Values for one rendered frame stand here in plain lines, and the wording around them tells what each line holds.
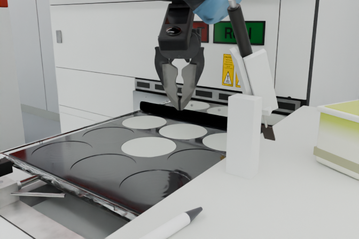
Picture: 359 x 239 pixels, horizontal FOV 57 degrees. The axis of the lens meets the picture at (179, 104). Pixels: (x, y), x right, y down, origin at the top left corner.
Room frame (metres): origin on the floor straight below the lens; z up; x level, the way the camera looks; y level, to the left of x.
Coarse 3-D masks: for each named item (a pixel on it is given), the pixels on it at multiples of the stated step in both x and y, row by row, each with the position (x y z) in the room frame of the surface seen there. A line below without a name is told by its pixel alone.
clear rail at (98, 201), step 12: (0, 156) 0.53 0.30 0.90; (24, 168) 0.48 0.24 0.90; (36, 168) 0.47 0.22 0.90; (48, 180) 0.44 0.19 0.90; (60, 180) 0.43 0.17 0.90; (72, 192) 0.41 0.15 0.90; (84, 192) 0.40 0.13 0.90; (96, 204) 0.38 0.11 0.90; (108, 204) 0.37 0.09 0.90; (120, 216) 0.35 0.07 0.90; (132, 216) 0.35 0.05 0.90
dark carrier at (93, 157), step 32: (96, 128) 0.68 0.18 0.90; (128, 128) 0.68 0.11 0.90; (160, 128) 0.68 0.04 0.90; (32, 160) 0.51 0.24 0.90; (64, 160) 0.51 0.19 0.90; (96, 160) 0.51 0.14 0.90; (128, 160) 0.51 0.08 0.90; (160, 160) 0.51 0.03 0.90; (192, 160) 0.51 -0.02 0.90; (96, 192) 0.40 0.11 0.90; (128, 192) 0.41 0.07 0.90; (160, 192) 0.41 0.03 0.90
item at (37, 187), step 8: (32, 184) 0.52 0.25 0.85; (40, 184) 0.52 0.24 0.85; (48, 184) 0.53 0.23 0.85; (32, 192) 0.50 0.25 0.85; (40, 192) 0.51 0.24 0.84; (48, 192) 0.53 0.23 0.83; (56, 192) 0.54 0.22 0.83; (24, 200) 0.49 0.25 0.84; (32, 200) 0.50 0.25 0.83; (40, 200) 0.51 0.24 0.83
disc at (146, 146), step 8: (128, 144) 0.59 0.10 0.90; (136, 144) 0.59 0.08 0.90; (144, 144) 0.59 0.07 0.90; (152, 144) 0.59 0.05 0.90; (160, 144) 0.59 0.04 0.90; (168, 144) 0.59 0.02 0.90; (128, 152) 0.55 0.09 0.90; (136, 152) 0.55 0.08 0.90; (144, 152) 0.55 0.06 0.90; (152, 152) 0.55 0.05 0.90; (160, 152) 0.55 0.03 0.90; (168, 152) 0.55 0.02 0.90
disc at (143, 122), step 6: (126, 120) 0.74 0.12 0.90; (132, 120) 0.74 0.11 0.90; (138, 120) 0.74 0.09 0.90; (144, 120) 0.74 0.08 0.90; (150, 120) 0.74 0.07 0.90; (156, 120) 0.74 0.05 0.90; (162, 120) 0.74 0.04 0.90; (126, 126) 0.69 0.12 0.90; (132, 126) 0.69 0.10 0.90; (138, 126) 0.69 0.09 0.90; (144, 126) 0.69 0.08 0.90; (150, 126) 0.69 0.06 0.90; (156, 126) 0.69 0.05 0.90
